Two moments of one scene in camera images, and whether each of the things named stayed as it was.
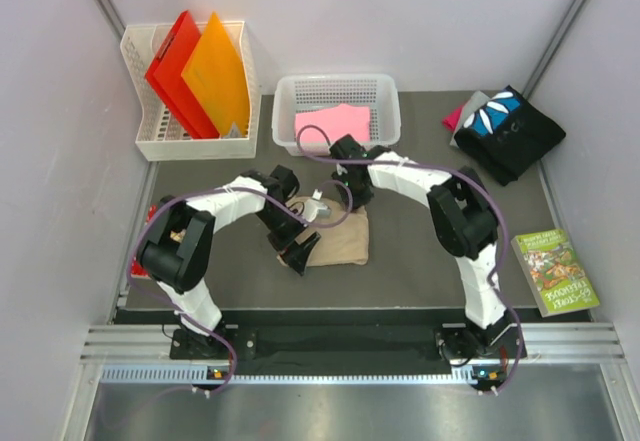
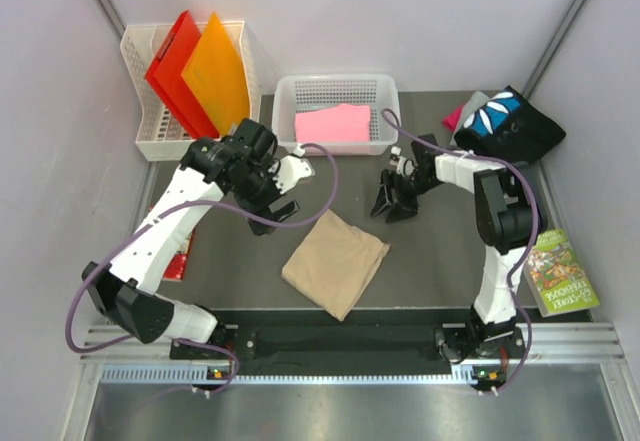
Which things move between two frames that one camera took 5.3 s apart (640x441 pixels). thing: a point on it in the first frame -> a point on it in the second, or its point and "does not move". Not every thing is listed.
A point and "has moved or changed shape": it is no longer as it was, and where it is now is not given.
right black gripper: (363, 200) -> (398, 211)
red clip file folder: (165, 75) does not move
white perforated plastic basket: (310, 112) does not move
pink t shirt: (327, 124) does not move
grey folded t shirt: (474, 103) does not move
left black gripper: (294, 256) -> (262, 210)
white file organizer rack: (160, 136) does not move
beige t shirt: (343, 238) has moved or changed shape
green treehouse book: (554, 271) does not move
